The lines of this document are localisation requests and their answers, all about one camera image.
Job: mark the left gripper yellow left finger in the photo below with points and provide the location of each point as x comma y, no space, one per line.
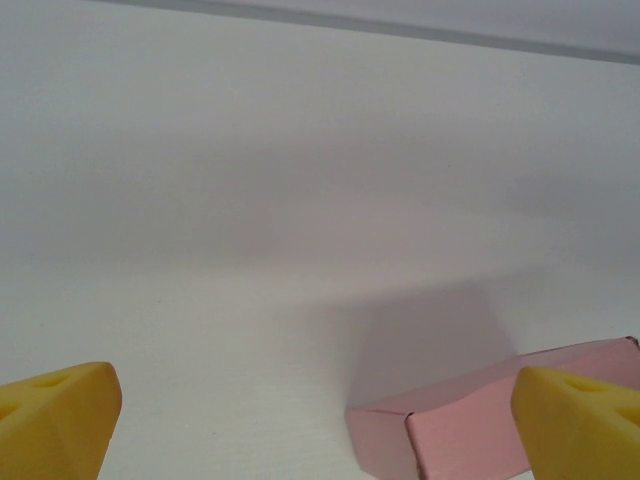
50,430

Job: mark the pink paper box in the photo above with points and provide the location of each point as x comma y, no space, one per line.
450,440

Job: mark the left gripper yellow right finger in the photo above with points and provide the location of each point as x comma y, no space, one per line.
580,435

